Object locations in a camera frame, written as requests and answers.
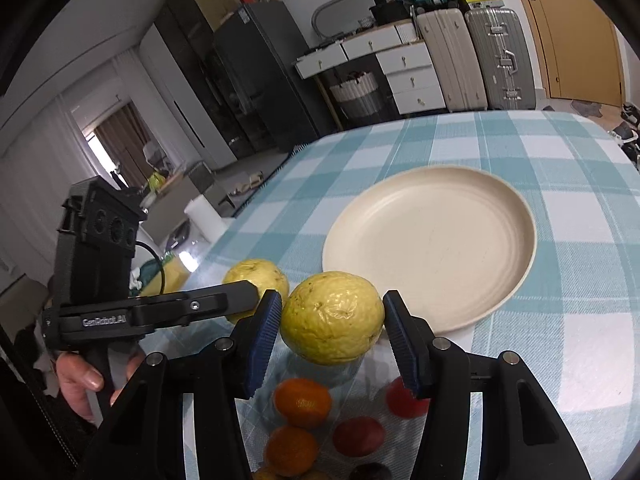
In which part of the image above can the yellow guava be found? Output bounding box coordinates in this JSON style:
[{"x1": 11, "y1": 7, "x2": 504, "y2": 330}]
[
  {"x1": 222, "y1": 259, "x2": 290, "y2": 325},
  {"x1": 280, "y1": 271, "x2": 385, "y2": 366}
]

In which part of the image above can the red tomato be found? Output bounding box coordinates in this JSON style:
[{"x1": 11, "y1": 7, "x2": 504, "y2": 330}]
[
  {"x1": 332, "y1": 416, "x2": 386, "y2": 458},
  {"x1": 385, "y1": 377, "x2": 431, "y2": 419}
]

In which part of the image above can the orange tangerine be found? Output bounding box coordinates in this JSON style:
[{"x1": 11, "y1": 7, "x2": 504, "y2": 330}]
[
  {"x1": 264, "y1": 426, "x2": 320, "y2": 478},
  {"x1": 272, "y1": 378, "x2": 333, "y2": 430}
]

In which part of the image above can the dark plum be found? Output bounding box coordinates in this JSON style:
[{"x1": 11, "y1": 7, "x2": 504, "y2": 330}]
[{"x1": 347, "y1": 463, "x2": 393, "y2": 480}]

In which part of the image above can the person's left hand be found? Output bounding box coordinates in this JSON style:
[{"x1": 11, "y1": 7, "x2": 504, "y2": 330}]
[{"x1": 55, "y1": 352, "x2": 104, "y2": 422}]

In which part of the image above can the white paper towel roll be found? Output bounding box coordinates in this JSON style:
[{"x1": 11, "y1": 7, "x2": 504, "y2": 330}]
[{"x1": 184, "y1": 195, "x2": 229, "y2": 244}]

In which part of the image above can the cream round plate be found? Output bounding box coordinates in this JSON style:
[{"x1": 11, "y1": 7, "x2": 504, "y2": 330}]
[{"x1": 322, "y1": 165, "x2": 538, "y2": 335}]

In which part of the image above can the teal checked tablecloth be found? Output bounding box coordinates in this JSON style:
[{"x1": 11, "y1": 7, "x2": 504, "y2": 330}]
[{"x1": 188, "y1": 110, "x2": 639, "y2": 479}]

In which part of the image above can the woven laundry basket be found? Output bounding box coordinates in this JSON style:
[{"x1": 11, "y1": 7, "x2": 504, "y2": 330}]
[{"x1": 330, "y1": 72, "x2": 385, "y2": 119}]

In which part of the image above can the black refrigerator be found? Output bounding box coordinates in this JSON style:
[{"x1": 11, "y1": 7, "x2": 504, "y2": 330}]
[{"x1": 214, "y1": 1, "x2": 335, "y2": 151}]

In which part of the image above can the beige hard suitcase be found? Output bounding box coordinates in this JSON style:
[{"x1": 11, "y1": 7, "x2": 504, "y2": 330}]
[{"x1": 416, "y1": 9, "x2": 488, "y2": 112}]

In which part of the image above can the white drawer desk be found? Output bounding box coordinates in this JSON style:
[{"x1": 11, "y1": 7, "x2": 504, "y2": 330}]
[{"x1": 295, "y1": 20, "x2": 445, "y2": 115}]

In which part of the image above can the dark glass cabinet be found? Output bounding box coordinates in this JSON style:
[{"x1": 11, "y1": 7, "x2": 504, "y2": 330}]
[{"x1": 154, "y1": 0, "x2": 243, "y2": 168}]

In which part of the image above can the silver aluminium suitcase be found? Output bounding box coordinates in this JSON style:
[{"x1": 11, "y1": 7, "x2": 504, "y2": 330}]
[{"x1": 464, "y1": 8, "x2": 536, "y2": 110}]

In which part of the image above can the wooden door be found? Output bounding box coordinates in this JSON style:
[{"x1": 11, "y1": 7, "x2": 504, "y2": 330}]
[{"x1": 522, "y1": 0, "x2": 625, "y2": 106}]

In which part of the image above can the oval grey mirror frame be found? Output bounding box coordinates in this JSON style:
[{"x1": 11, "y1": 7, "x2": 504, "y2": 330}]
[{"x1": 311, "y1": 0, "x2": 374, "y2": 40}]

